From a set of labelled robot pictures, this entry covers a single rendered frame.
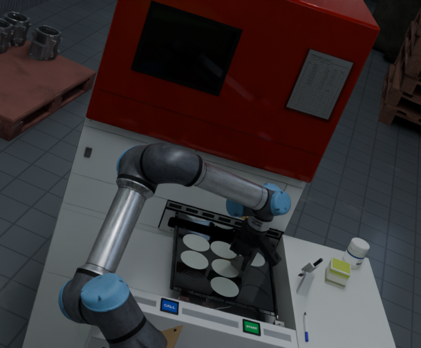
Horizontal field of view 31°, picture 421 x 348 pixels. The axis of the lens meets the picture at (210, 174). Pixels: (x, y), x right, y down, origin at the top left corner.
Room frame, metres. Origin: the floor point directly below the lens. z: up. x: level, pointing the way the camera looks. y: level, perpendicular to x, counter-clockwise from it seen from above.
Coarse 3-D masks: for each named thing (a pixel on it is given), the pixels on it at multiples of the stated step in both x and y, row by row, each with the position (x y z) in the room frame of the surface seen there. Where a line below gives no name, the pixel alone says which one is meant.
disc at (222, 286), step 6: (216, 282) 2.12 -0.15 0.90; (222, 282) 2.13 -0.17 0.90; (228, 282) 2.15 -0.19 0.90; (216, 288) 2.09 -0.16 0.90; (222, 288) 2.11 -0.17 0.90; (228, 288) 2.12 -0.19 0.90; (234, 288) 2.13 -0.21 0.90; (222, 294) 2.07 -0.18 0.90; (228, 294) 2.08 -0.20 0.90; (234, 294) 2.10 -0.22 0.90
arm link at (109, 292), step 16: (96, 288) 1.55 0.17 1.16; (112, 288) 1.53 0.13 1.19; (128, 288) 1.57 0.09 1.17; (80, 304) 1.56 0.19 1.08; (96, 304) 1.50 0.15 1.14; (112, 304) 1.51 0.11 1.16; (128, 304) 1.54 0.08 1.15; (96, 320) 1.51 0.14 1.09; (112, 320) 1.50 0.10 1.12; (128, 320) 1.52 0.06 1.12; (112, 336) 1.50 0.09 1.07
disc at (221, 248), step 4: (212, 244) 2.34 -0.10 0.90; (216, 244) 2.35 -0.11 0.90; (220, 244) 2.35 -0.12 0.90; (224, 244) 2.36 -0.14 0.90; (228, 244) 2.37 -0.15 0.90; (212, 248) 2.31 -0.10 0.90; (216, 248) 2.32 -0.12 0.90; (220, 248) 2.33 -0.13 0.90; (224, 248) 2.34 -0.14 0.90; (228, 248) 2.35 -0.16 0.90; (216, 252) 2.30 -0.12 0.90; (220, 252) 2.31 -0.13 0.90; (224, 252) 2.32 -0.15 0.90; (228, 252) 2.33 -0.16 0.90; (232, 252) 2.34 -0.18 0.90; (220, 256) 2.28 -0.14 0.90; (224, 256) 2.29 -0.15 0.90; (228, 256) 2.30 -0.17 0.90; (232, 256) 2.31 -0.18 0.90
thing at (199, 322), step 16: (144, 304) 1.80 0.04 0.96; (192, 304) 1.88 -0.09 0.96; (160, 320) 1.78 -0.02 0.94; (176, 320) 1.79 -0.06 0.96; (192, 320) 1.81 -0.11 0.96; (208, 320) 1.84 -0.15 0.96; (224, 320) 1.87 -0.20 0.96; (240, 320) 1.89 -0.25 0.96; (256, 320) 1.92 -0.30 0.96; (192, 336) 1.80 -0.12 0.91; (208, 336) 1.81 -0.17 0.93; (224, 336) 1.82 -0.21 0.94; (240, 336) 1.82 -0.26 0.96; (256, 336) 1.85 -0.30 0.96; (272, 336) 1.88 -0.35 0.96; (288, 336) 1.91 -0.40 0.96
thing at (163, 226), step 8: (168, 208) 2.39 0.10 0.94; (168, 216) 2.39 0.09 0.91; (176, 216) 2.39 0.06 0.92; (184, 216) 2.40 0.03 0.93; (192, 216) 2.40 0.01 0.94; (200, 216) 2.42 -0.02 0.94; (160, 224) 2.38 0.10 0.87; (168, 224) 2.40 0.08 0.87; (208, 224) 2.41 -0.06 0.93; (216, 224) 2.42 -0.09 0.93; (224, 224) 2.43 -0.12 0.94; (232, 232) 2.43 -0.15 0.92; (272, 240) 2.46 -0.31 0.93
